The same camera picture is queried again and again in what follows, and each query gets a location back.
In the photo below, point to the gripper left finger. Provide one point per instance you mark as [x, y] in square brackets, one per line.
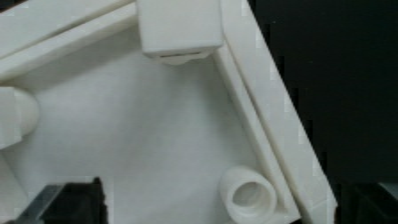
[67, 204]

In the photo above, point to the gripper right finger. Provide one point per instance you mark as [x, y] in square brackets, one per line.
[368, 203]

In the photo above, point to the white table leg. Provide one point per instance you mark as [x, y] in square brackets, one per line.
[18, 115]
[179, 29]

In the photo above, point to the white square table top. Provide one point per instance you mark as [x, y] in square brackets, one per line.
[147, 125]

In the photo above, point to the white U-shaped obstacle fence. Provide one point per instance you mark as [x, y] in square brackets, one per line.
[37, 19]

